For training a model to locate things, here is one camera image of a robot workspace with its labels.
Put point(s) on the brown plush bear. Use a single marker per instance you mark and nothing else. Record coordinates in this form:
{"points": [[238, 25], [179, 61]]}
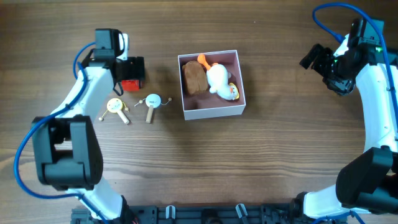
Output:
{"points": [[194, 78]]}

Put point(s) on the red toy fire truck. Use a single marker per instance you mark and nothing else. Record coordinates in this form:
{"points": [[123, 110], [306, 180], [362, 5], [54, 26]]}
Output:
{"points": [[132, 85]]}

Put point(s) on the white box pink interior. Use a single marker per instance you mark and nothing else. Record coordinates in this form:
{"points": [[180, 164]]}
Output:
{"points": [[207, 105]]}

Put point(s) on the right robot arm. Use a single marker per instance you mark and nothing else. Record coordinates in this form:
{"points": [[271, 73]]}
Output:
{"points": [[368, 184]]}

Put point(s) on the white plush duck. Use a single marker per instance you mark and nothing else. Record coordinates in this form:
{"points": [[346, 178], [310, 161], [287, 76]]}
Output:
{"points": [[218, 80]]}

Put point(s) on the yellow wooden rattle drum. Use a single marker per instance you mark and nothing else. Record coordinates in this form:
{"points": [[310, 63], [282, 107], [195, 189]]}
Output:
{"points": [[116, 106]]}

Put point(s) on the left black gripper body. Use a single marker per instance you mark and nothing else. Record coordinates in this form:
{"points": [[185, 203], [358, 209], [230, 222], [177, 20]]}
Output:
{"points": [[132, 70]]}

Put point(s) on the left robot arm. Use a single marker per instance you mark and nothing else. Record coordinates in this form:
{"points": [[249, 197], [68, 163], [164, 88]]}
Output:
{"points": [[67, 153]]}

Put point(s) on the white wooden rattle drum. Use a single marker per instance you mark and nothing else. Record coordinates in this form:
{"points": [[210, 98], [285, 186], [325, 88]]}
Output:
{"points": [[152, 101]]}

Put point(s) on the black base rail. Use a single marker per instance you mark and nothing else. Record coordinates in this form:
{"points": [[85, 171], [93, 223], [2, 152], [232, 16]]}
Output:
{"points": [[261, 214]]}

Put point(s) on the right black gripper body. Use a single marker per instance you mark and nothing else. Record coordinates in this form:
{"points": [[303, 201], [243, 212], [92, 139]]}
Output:
{"points": [[329, 68]]}

